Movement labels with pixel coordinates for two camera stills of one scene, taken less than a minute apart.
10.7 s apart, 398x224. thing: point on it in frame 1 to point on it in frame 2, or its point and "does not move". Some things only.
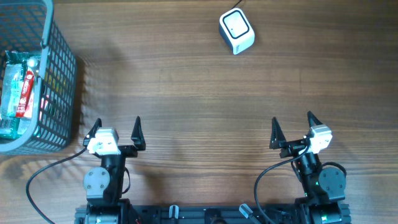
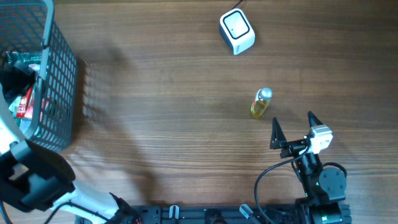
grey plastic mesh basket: [32, 25] does not move
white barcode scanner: [236, 30] does not move
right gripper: [278, 140] does not move
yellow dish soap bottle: [33, 63] to [259, 105]
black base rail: [333, 213] does not move
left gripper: [137, 139] to [27, 74]
